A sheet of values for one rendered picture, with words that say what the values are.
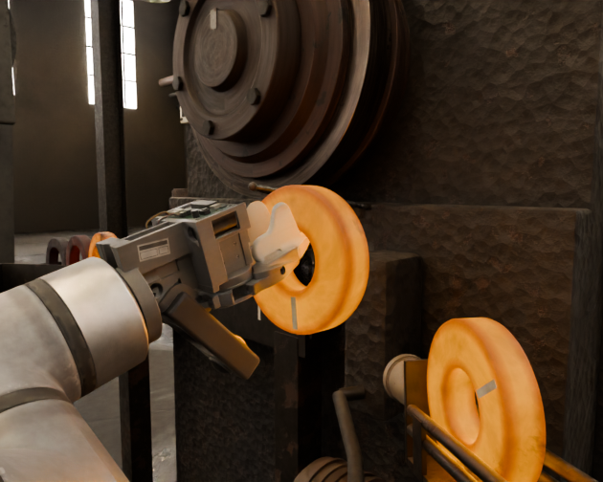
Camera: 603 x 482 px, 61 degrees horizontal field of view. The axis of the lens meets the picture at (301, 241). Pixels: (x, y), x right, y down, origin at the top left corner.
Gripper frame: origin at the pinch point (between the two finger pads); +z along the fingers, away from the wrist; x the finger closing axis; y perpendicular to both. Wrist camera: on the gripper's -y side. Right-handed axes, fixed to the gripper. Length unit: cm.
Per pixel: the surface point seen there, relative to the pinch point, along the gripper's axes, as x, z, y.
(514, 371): -22.1, -0.9, -8.4
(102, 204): 677, 257, -108
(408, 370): -9.2, 2.6, -14.6
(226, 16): 27.9, 19.7, 26.3
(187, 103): 40.4, 17.2, 15.0
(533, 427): -24.0, -2.5, -11.8
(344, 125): 11.9, 23.8, 7.9
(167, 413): 135, 35, -101
